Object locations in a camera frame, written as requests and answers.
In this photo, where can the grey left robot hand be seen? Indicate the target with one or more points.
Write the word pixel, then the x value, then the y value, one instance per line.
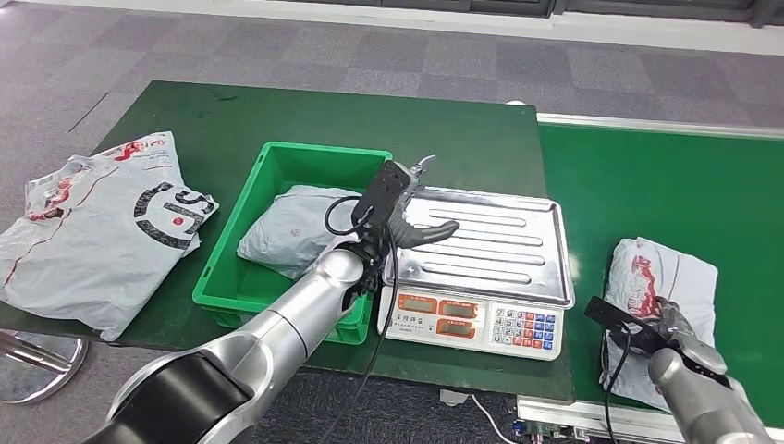
pixel 429 233

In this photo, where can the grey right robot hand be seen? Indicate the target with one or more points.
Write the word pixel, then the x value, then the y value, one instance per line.
pixel 677 328

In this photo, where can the grey parcel large red print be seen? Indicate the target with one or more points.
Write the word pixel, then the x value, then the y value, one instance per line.
pixel 680 276

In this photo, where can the plain grey parcel bag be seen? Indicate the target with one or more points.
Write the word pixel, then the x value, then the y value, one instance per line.
pixel 288 233

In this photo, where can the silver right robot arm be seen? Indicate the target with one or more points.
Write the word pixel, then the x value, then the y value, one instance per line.
pixel 704 410

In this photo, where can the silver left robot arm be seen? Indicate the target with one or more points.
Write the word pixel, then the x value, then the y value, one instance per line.
pixel 275 331

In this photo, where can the conveyor controller board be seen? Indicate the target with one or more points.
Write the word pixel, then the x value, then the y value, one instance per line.
pixel 539 432

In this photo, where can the large white parcel black logo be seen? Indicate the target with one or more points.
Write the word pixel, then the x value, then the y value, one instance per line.
pixel 92 245

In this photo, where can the black right wrist sensor plate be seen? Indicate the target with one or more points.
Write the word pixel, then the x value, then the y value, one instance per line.
pixel 618 321

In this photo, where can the black wrist sensor plate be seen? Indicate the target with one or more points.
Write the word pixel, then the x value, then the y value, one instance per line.
pixel 383 196
pixel 618 321

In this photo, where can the black left wrist sensor plate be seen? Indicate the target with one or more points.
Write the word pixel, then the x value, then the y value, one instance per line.
pixel 383 196

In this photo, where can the white scale with steel tray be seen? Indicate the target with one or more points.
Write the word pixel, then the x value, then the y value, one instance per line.
pixel 490 257

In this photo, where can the white table foot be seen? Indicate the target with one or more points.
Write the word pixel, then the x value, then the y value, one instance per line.
pixel 452 397

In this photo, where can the green plastic crate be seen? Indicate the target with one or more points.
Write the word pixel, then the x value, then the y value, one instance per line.
pixel 245 294

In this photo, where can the round chrome stool base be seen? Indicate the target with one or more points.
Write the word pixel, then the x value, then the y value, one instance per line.
pixel 37 380

